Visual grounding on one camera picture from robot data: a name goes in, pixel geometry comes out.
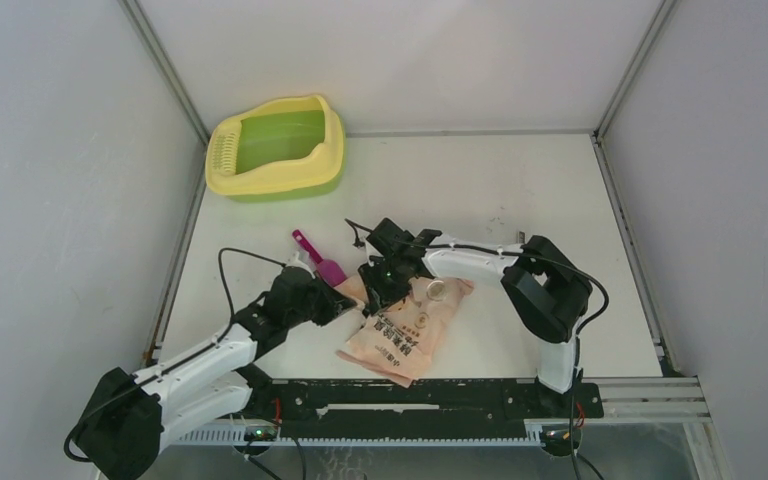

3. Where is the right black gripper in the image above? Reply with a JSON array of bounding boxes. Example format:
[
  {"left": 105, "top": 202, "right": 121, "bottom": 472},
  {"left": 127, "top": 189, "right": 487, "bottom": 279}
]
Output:
[{"left": 357, "top": 256, "right": 412, "bottom": 317}]

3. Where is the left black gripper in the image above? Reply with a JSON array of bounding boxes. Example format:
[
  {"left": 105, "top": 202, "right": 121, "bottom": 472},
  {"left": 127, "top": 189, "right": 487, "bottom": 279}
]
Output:
[{"left": 285, "top": 270, "right": 356, "bottom": 328}]

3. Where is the magenta plastic scoop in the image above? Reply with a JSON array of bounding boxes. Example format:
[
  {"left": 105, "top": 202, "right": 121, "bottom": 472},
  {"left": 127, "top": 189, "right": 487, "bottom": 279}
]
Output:
[{"left": 292, "top": 229, "right": 347, "bottom": 287}]

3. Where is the pink cat litter bag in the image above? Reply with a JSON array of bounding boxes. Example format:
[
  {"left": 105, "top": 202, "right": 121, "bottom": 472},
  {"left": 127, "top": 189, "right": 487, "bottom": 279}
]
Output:
[{"left": 336, "top": 277, "right": 474, "bottom": 388}]

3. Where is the yellow green litter box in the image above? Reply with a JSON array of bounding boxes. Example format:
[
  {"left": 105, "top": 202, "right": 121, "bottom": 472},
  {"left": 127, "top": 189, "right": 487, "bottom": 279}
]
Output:
[{"left": 204, "top": 94, "right": 346, "bottom": 202}]

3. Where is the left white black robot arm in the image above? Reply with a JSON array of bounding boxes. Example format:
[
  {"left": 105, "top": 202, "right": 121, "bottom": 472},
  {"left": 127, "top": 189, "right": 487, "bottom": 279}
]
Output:
[{"left": 63, "top": 266, "right": 357, "bottom": 479}]

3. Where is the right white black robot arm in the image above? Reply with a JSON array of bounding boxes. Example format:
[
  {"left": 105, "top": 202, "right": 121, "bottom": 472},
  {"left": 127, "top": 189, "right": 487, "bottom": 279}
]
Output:
[{"left": 349, "top": 218, "right": 601, "bottom": 416}]

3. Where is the right black cable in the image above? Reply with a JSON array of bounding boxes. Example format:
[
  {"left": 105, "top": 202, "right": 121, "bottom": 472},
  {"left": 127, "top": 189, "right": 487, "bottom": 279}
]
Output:
[{"left": 344, "top": 218, "right": 611, "bottom": 339}]

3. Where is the black cable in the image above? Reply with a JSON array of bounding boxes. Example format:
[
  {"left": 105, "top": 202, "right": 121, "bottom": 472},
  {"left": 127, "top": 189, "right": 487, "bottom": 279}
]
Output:
[
  {"left": 344, "top": 218, "right": 611, "bottom": 339},
  {"left": 62, "top": 247, "right": 289, "bottom": 465}
]

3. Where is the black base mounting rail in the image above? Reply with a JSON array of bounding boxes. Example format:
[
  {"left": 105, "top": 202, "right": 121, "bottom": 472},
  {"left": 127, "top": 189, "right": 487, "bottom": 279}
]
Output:
[{"left": 234, "top": 378, "right": 605, "bottom": 435}]

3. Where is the left black cable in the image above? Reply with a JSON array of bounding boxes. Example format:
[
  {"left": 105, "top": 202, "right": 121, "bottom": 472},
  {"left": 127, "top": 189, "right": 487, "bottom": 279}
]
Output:
[{"left": 62, "top": 247, "right": 289, "bottom": 465}]

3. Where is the white slotted cable duct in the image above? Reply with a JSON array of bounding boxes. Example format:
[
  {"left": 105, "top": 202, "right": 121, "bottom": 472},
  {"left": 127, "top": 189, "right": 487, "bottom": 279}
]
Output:
[{"left": 173, "top": 422, "right": 571, "bottom": 447}]

